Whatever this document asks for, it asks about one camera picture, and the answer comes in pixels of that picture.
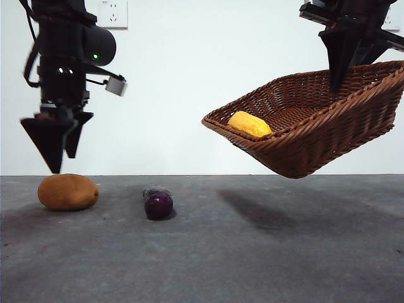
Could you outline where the brown potato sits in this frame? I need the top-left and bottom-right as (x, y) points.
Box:
(37, 173), (100, 211)

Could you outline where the brown woven wicker basket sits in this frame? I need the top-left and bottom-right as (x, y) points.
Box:
(201, 59), (404, 180)

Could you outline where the purple eggplant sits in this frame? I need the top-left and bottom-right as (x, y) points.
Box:
(142, 186), (174, 221)

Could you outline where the yellow corn cob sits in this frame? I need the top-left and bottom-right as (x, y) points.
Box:
(227, 110), (273, 138)

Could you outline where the white wall socket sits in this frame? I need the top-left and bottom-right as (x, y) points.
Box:
(381, 11), (401, 32)
(97, 0), (129, 30)

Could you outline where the black cable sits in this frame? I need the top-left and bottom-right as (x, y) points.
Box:
(18, 0), (42, 88)

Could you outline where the pale grey left camera box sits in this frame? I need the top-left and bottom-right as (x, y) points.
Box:
(105, 77), (128, 96)

